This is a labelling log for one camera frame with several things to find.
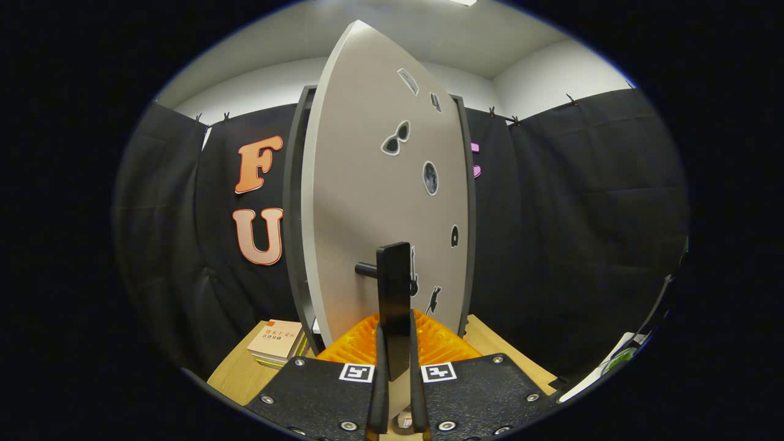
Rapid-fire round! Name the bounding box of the beige shoe cabinet door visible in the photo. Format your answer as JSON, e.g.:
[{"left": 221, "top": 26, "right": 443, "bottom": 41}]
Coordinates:
[{"left": 301, "top": 20, "right": 470, "bottom": 423}]

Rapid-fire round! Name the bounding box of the beige orange cover book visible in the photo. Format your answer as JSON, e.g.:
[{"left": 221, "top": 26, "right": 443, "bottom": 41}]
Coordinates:
[{"left": 247, "top": 320, "right": 305, "bottom": 361}]

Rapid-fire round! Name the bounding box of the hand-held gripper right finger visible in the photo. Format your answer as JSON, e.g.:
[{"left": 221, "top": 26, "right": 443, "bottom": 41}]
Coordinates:
[{"left": 408, "top": 309, "right": 557, "bottom": 441}]

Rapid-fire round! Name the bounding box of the white flat sheet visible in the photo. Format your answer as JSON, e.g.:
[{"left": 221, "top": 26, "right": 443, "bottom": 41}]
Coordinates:
[{"left": 559, "top": 331, "right": 651, "bottom": 404}]

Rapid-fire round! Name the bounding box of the black backdrop cloth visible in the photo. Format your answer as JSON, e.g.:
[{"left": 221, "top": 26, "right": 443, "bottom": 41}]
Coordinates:
[{"left": 113, "top": 88, "right": 690, "bottom": 380}]

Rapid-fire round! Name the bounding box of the green round object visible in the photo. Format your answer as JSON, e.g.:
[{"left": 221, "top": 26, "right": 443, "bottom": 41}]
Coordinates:
[{"left": 603, "top": 347, "right": 639, "bottom": 373}]

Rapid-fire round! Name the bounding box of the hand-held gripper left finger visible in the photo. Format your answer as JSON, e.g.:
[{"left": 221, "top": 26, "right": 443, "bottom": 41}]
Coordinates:
[{"left": 244, "top": 311, "right": 391, "bottom": 441}]

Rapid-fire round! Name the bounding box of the dark grey shoe cabinet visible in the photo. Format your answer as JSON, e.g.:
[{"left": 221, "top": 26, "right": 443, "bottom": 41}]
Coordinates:
[{"left": 282, "top": 85, "right": 478, "bottom": 357}]

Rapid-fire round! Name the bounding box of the yellow edged book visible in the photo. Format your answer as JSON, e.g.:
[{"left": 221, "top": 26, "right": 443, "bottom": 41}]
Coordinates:
[{"left": 257, "top": 343, "right": 310, "bottom": 369}]

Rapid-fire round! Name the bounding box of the black door handle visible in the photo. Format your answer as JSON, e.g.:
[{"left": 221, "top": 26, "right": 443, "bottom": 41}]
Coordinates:
[{"left": 355, "top": 242, "right": 412, "bottom": 382}]

